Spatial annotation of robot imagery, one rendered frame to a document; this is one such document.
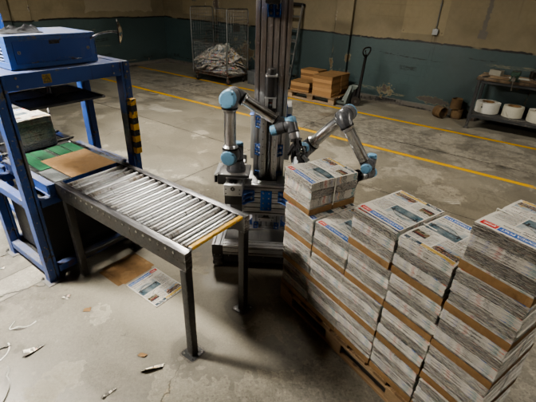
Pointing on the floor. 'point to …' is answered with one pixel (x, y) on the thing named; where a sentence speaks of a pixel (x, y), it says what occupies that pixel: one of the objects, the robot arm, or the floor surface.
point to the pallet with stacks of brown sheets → (320, 84)
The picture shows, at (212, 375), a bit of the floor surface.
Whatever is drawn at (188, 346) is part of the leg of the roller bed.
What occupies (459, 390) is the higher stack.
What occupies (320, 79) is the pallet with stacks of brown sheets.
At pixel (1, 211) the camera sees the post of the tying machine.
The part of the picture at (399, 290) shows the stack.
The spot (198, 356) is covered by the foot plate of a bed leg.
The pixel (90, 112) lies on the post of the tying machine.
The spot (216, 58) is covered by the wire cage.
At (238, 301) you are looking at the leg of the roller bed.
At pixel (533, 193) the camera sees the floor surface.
